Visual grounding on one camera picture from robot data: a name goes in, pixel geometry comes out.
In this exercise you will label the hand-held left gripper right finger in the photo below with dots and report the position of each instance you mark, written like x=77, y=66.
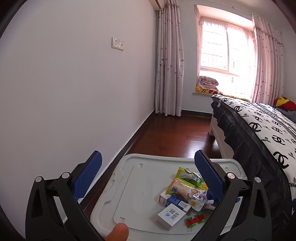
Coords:
x=208, y=176

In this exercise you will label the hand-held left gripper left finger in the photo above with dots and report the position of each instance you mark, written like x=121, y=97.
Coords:
x=87, y=173

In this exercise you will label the orange yellow drink pouch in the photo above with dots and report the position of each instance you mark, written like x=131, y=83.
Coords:
x=182, y=188

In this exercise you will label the blue white medicine box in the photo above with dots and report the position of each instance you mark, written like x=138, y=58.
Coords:
x=172, y=200

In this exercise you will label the red green toy car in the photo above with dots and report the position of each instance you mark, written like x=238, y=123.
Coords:
x=194, y=221

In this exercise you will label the small white cardboard box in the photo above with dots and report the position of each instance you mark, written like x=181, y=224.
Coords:
x=170, y=216

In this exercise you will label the person's left hand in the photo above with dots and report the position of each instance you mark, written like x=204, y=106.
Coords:
x=116, y=233

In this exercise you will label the green snack wrapper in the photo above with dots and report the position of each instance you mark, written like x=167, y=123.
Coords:
x=185, y=173

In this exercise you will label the white plastic storage box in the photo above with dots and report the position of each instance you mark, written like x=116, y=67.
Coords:
x=138, y=185

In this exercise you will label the white black printed bedspread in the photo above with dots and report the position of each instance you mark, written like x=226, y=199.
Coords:
x=261, y=122

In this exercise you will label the white windowsill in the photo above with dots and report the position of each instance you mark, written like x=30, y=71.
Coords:
x=201, y=93

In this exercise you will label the yellow striped plush cushion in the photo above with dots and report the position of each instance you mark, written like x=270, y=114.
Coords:
x=204, y=90

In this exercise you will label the folded pink quilt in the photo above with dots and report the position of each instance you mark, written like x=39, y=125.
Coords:
x=207, y=82

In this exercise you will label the red yellow pillow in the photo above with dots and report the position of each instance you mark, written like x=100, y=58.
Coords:
x=283, y=102

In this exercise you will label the pink dotted curtain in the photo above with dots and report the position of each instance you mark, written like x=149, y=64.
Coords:
x=266, y=69
x=168, y=69

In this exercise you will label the pink sheer curtain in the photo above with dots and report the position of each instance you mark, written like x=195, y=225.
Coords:
x=245, y=58

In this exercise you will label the window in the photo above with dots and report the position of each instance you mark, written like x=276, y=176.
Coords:
x=215, y=46

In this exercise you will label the white air conditioner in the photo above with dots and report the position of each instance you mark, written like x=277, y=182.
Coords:
x=157, y=3

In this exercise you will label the white bed frame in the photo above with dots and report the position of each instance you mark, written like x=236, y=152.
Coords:
x=219, y=136

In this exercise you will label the white wall socket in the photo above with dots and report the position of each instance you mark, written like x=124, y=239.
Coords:
x=115, y=43

